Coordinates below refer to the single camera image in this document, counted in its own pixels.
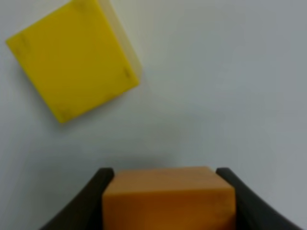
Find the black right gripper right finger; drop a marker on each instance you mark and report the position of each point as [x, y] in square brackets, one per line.
[252, 212]

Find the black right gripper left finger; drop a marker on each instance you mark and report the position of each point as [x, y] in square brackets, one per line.
[84, 212]

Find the orange cube block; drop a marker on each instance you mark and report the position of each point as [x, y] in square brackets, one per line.
[189, 198]

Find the yellow cube block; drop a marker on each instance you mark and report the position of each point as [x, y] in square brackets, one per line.
[78, 57]

